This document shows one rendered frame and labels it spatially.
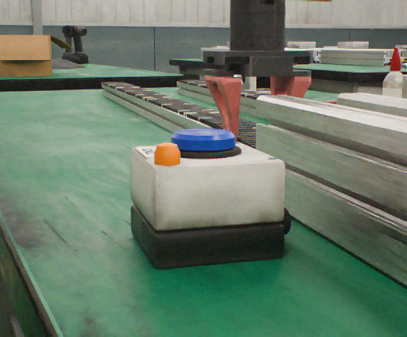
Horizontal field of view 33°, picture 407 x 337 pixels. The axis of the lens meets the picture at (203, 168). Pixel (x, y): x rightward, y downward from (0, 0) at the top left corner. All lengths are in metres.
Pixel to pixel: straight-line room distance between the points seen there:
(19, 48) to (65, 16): 9.06
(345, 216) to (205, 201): 0.09
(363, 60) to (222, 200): 3.41
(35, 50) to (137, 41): 9.37
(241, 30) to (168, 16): 11.47
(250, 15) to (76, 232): 0.32
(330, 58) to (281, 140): 3.55
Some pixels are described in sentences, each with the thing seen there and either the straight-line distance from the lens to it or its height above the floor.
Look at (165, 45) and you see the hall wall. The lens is 12.11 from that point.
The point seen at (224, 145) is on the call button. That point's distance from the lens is 0.41.
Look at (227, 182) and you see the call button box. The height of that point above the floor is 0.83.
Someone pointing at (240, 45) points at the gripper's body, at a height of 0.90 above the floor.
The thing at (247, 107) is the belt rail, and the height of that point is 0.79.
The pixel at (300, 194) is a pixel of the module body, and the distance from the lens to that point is 0.49.
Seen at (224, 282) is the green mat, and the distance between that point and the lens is 0.37.
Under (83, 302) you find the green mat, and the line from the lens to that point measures 0.35.
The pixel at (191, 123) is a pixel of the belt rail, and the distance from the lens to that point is 0.88.
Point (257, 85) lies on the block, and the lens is 1.58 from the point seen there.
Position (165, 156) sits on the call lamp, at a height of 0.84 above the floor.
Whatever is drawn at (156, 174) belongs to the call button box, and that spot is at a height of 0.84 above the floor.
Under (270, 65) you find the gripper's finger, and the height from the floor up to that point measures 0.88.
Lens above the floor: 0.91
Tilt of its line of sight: 11 degrees down
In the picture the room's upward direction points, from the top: straight up
